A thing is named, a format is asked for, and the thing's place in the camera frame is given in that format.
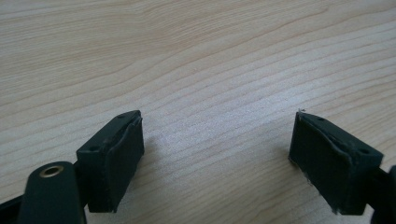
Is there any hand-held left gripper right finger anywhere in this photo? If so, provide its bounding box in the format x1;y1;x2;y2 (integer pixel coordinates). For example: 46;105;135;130
288;109;385;217

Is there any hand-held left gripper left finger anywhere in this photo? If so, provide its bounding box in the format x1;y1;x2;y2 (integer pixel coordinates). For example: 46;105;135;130
76;109;146;214

